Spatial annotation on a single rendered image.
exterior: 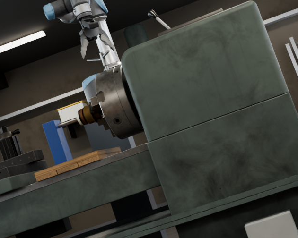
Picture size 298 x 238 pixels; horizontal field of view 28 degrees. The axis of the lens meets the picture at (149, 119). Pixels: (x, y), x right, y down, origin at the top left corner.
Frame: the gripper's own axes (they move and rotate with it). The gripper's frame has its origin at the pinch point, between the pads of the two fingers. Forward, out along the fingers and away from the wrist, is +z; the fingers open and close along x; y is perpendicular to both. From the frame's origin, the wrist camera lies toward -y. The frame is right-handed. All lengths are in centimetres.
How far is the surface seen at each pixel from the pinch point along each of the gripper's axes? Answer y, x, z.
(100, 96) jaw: -13.8, 10.5, 19.6
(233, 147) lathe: -47, -24, 58
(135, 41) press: 590, -262, -111
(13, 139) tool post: 32, 44, 22
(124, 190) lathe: -15, 15, 60
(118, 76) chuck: -17.2, 1.3, 14.1
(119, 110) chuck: -17.8, 6.0, 28.1
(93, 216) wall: 728, -140, 130
